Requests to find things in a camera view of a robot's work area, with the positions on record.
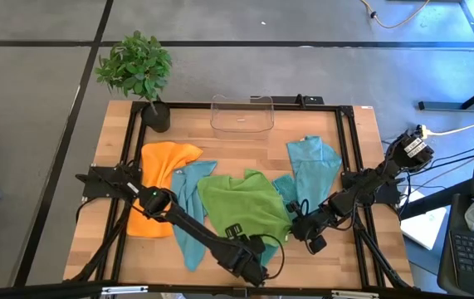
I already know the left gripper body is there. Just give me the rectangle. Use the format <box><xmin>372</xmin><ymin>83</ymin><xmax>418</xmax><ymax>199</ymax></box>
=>
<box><xmin>213</xmin><ymin>233</ymin><xmax>270</xmax><ymax>288</ymax></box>

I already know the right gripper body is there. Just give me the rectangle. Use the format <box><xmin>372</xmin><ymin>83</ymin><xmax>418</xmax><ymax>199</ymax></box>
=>
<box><xmin>290</xmin><ymin>206</ymin><xmax>332</xmax><ymax>243</ymax></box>

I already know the green microfiber towel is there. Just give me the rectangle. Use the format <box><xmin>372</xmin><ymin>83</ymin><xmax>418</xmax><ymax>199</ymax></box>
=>
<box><xmin>197</xmin><ymin>169</ymin><xmax>294</xmax><ymax>246</ymax></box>

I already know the light blue microfiber towel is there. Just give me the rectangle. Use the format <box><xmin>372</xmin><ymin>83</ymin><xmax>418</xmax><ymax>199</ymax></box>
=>
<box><xmin>169</xmin><ymin>160</ymin><xmax>218</xmax><ymax>273</ymax></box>
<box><xmin>286</xmin><ymin>135</ymin><xmax>343</xmax><ymax>208</ymax></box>

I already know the orange microfiber towel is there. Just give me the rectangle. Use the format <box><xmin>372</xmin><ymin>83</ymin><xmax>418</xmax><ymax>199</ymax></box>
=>
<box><xmin>126</xmin><ymin>140</ymin><xmax>203</xmax><ymax>239</ymax></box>

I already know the clear plastic bin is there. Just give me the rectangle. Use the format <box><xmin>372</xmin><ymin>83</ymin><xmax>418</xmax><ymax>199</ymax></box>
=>
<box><xmin>210</xmin><ymin>94</ymin><xmax>275</xmax><ymax>140</ymax></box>

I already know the black mounting bar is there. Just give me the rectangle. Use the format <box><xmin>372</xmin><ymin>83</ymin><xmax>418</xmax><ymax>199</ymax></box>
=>
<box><xmin>249</xmin><ymin>94</ymin><xmax>325</xmax><ymax>105</ymax></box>

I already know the white notebook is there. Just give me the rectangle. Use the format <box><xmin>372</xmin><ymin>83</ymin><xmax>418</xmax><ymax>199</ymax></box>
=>
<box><xmin>400</xmin><ymin>186</ymin><xmax>448</xmax><ymax>251</ymax></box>

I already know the dark grey laptop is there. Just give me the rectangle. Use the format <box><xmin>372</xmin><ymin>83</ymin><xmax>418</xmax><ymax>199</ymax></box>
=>
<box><xmin>437</xmin><ymin>98</ymin><xmax>474</xmax><ymax>299</ymax></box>

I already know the black desk foot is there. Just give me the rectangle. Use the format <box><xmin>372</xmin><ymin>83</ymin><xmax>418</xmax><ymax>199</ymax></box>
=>
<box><xmin>418</xmin><ymin>76</ymin><xmax>474</xmax><ymax>111</ymax></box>

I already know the green potted plant black pot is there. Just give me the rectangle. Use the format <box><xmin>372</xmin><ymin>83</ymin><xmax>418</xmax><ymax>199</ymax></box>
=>
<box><xmin>94</xmin><ymin>29</ymin><xmax>173</xmax><ymax>134</ymax></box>

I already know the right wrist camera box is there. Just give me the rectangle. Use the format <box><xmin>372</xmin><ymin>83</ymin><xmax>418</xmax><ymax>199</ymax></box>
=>
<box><xmin>308</xmin><ymin>234</ymin><xmax>328</xmax><ymax>256</ymax></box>

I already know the silver metal bracket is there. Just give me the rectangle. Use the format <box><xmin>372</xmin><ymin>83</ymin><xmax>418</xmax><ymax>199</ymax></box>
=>
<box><xmin>330</xmin><ymin>290</ymin><xmax>379</xmax><ymax>299</ymax></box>
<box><xmin>101</xmin><ymin>285</ymin><xmax>149</xmax><ymax>297</ymax></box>

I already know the white extension cord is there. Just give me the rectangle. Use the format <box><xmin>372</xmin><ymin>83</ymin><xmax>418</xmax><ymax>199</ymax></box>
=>
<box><xmin>415</xmin><ymin>121</ymin><xmax>474</xmax><ymax>140</ymax></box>

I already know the black floor cable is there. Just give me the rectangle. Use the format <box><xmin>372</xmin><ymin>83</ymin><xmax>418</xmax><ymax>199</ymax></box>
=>
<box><xmin>427</xmin><ymin>145</ymin><xmax>474</xmax><ymax>167</ymax></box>

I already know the yellow hanging cable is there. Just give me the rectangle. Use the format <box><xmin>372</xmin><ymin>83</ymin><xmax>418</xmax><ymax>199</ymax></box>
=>
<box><xmin>359</xmin><ymin>0</ymin><xmax>432</xmax><ymax>30</ymax></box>

